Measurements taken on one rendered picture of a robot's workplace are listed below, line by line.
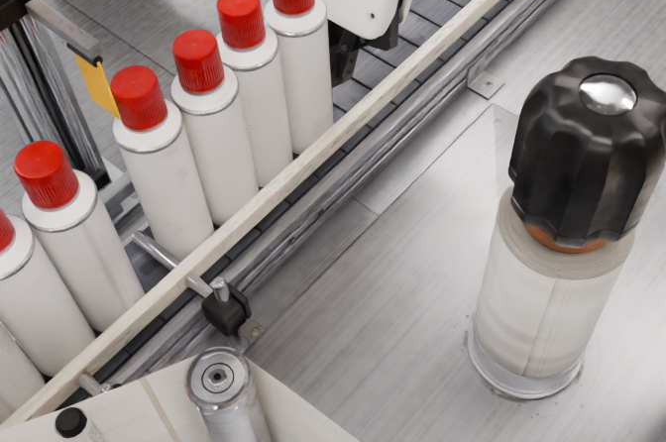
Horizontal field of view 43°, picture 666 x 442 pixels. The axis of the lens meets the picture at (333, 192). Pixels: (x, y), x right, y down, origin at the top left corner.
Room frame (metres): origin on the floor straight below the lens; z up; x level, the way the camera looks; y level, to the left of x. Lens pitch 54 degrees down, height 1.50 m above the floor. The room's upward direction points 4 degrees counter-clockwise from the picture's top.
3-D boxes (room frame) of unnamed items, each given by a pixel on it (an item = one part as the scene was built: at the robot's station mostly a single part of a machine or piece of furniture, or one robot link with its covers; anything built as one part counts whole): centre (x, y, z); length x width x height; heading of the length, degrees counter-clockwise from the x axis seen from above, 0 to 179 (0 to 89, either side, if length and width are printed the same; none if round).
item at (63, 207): (0.34, 0.19, 0.98); 0.05 x 0.05 x 0.20
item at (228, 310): (0.32, 0.09, 0.89); 0.03 x 0.03 x 0.12; 46
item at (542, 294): (0.28, -0.14, 1.03); 0.09 x 0.09 x 0.30
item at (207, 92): (0.44, 0.09, 0.98); 0.05 x 0.05 x 0.20
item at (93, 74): (0.40, 0.15, 1.09); 0.03 x 0.01 x 0.06; 46
